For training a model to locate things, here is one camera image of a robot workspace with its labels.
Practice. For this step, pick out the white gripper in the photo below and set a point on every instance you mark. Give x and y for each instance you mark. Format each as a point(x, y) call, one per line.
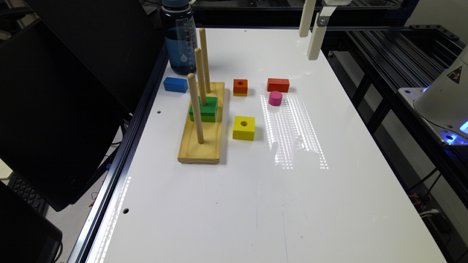
point(320, 25)

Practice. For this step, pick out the yellow square block with hole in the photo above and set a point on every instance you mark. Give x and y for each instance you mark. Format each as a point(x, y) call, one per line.
point(244, 128)

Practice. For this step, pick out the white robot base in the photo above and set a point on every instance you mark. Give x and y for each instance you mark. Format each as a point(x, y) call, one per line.
point(443, 104)

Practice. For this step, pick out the red rectangular block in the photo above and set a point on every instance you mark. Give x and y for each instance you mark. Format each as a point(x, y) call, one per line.
point(277, 84)

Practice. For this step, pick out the pink cylinder block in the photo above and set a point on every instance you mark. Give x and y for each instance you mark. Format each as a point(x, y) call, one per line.
point(275, 98)

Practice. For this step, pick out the orange square block with hole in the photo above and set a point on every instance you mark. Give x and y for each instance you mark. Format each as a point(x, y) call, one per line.
point(240, 87)

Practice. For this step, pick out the green block on peg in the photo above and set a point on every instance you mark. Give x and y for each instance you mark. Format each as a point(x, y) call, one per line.
point(208, 112)

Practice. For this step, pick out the blue rectangular block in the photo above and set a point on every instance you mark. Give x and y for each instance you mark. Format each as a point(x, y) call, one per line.
point(176, 84)

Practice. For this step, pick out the back wooden peg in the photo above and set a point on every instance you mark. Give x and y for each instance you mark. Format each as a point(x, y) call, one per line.
point(204, 51)

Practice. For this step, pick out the wooden peg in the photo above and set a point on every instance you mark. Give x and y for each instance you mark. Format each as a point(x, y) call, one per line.
point(195, 107)
point(200, 76)
point(204, 51)

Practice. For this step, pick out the middle wooden peg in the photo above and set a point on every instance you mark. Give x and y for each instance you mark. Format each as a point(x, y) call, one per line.
point(200, 76)

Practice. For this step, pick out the dark blue water bottle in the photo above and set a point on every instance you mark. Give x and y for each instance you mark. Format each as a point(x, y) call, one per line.
point(178, 22)

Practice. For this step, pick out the front wooden peg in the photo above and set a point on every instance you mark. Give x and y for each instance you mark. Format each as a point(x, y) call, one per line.
point(195, 107)

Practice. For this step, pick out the wooden peg base board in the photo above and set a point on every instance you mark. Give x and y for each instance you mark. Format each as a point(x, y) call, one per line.
point(191, 151)

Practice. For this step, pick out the large black monitor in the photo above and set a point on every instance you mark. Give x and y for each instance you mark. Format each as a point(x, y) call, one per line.
point(67, 81)

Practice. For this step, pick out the black keyboard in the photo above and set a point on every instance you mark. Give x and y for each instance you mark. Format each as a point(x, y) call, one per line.
point(27, 193)

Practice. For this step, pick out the black device lower left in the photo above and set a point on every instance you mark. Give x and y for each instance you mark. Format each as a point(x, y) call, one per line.
point(26, 235)

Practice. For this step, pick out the black aluminium frame rack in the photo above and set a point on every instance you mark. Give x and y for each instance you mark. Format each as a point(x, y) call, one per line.
point(372, 64)

